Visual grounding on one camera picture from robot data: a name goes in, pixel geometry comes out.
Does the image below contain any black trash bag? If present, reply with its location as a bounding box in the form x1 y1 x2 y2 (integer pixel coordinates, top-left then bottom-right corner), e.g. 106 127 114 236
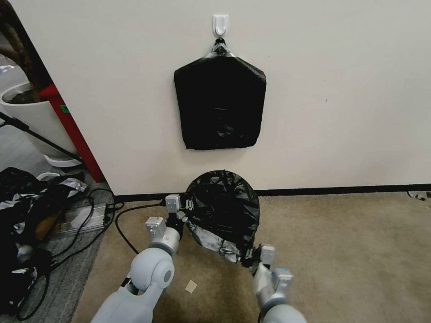
184 169 261 266

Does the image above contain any crumpled black bag piece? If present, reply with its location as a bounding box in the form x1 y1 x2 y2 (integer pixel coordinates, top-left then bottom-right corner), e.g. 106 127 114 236
406 189 431 203

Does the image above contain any silver metal power box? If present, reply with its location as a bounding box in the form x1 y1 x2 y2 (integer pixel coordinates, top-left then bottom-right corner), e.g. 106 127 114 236
35 201 114 240

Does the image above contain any hanging stack of black bags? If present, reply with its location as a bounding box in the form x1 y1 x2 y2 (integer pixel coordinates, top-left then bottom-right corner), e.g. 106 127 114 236
173 55 268 151

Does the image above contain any black baseboard strip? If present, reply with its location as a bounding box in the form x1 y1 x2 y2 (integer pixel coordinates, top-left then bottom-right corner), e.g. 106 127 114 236
112 184 431 203

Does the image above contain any white pot saucer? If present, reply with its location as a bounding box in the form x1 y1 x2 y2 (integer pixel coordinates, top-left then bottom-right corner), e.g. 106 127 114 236
44 154 84 168

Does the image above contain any red panel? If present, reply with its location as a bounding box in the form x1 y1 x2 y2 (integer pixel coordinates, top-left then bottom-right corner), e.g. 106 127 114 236
38 83 104 183

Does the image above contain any pile of black bags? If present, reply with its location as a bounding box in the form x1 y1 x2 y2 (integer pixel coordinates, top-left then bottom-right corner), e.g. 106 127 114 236
0 166 89 317

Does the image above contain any black binder clip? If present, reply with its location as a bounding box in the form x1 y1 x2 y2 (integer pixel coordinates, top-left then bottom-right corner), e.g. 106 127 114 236
208 37 233 58

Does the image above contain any black tripod leg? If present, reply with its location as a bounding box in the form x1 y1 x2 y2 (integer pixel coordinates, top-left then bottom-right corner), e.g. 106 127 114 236
0 111 82 162

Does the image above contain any white plant pot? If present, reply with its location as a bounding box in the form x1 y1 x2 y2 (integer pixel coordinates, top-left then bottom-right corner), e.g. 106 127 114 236
0 82 84 159

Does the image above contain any brown plant trunk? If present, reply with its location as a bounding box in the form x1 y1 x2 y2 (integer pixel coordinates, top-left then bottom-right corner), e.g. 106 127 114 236
0 0 43 102

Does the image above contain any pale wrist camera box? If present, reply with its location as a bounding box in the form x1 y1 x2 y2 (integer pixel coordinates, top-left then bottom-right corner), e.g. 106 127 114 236
260 245 276 268
165 194 183 214

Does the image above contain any black cable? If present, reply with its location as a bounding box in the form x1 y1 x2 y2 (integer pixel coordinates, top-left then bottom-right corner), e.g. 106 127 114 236
114 199 169 256

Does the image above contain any white wall hook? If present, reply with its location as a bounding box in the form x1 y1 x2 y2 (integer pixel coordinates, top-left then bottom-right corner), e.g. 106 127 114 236
212 14 229 36

